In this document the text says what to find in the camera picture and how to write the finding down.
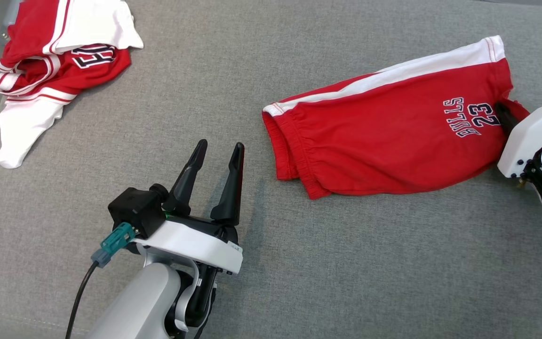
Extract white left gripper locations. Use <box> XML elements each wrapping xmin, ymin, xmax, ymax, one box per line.
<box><xmin>132</xmin><ymin>139</ymin><xmax>246</xmax><ymax>275</ymax></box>

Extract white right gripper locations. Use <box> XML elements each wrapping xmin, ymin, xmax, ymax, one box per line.
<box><xmin>494</xmin><ymin>101</ymin><xmax>542</xmax><ymax>179</ymax></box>

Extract red shorts with white stripe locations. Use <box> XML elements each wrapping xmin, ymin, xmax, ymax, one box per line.
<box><xmin>262</xmin><ymin>35</ymin><xmax>531</xmax><ymax>200</ymax></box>

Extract red white basketball jersey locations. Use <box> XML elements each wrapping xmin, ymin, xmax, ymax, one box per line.
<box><xmin>0</xmin><ymin>0</ymin><xmax>144</xmax><ymax>170</ymax></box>

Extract black cable with teal plug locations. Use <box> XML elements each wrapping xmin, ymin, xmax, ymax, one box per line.
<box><xmin>65</xmin><ymin>222</ymin><xmax>136</xmax><ymax>339</ymax></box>

